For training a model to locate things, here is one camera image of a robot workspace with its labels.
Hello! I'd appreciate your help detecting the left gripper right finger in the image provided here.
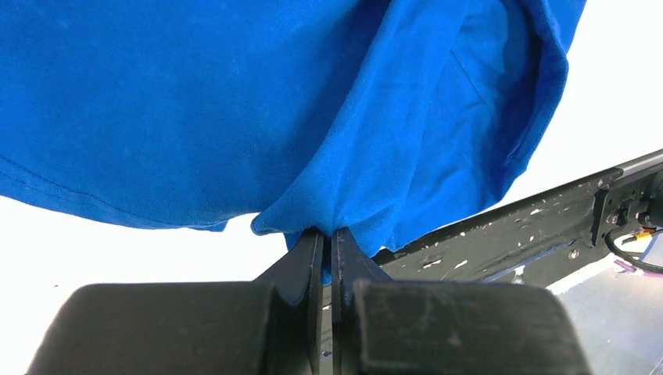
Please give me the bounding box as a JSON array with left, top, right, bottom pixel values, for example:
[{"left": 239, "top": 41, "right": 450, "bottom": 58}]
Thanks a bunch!
[{"left": 331, "top": 228, "right": 591, "bottom": 374}]

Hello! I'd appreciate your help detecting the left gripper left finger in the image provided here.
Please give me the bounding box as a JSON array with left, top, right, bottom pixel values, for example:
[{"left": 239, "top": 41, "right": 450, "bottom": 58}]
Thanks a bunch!
[{"left": 27, "top": 230, "right": 324, "bottom": 374}]

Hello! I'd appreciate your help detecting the blue printed t-shirt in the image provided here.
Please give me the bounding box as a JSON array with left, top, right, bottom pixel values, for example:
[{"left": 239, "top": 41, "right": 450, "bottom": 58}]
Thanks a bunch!
[{"left": 1, "top": 1, "right": 585, "bottom": 256}]

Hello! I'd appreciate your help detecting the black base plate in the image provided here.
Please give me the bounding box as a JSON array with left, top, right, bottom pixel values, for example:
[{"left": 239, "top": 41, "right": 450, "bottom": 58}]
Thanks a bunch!
[{"left": 375, "top": 152, "right": 662, "bottom": 287}]

